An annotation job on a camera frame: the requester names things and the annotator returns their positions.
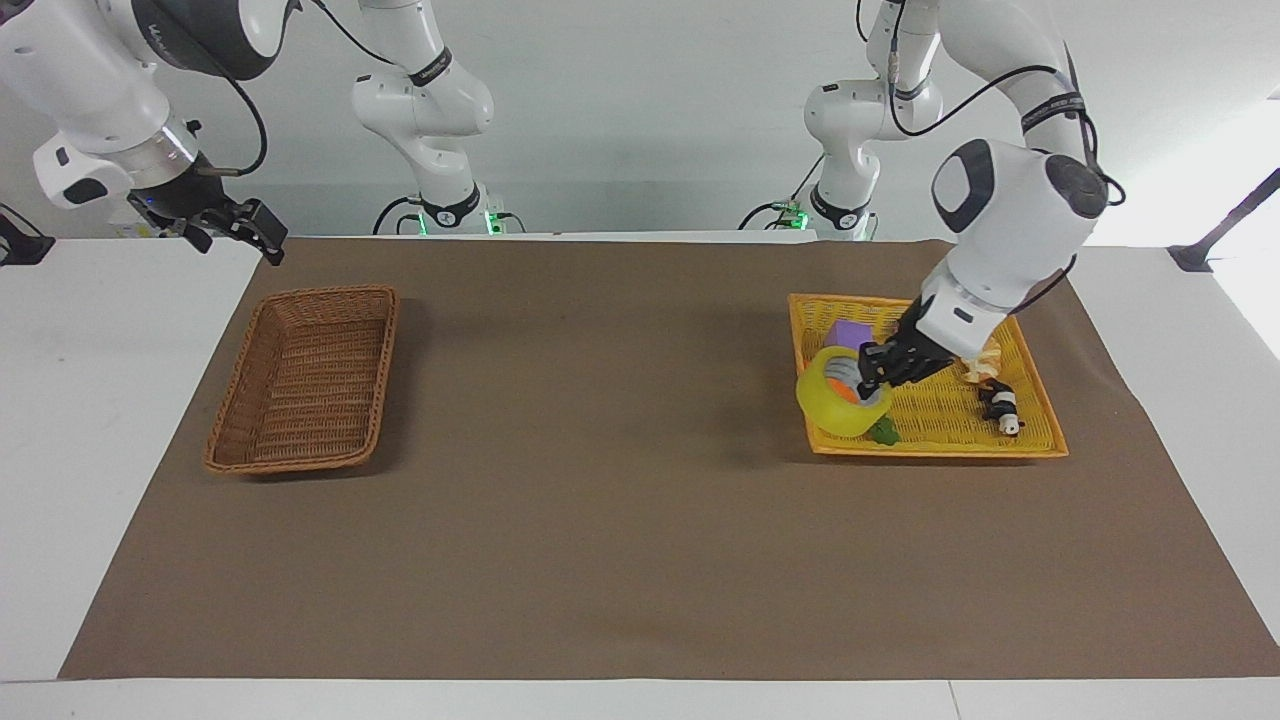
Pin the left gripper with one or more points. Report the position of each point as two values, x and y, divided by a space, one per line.
922 352

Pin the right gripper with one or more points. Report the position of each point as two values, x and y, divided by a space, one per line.
185 195

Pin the yellow toy cup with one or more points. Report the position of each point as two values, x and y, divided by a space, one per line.
830 405

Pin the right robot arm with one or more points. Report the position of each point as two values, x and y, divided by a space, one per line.
90 80

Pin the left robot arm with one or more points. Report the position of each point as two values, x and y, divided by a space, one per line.
1015 215

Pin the yellow woven basket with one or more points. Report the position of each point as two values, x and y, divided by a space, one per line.
940 415

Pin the brown wicker basket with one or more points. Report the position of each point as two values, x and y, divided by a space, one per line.
305 385

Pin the purple block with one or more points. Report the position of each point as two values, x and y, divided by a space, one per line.
850 334

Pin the green toy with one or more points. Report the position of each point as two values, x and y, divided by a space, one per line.
884 432

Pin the beige crumpled toy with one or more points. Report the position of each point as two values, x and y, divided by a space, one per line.
985 362

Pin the black and white toy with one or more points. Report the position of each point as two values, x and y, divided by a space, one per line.
1000 405

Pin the black stand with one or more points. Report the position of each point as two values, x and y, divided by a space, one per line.
22 245
1225 225

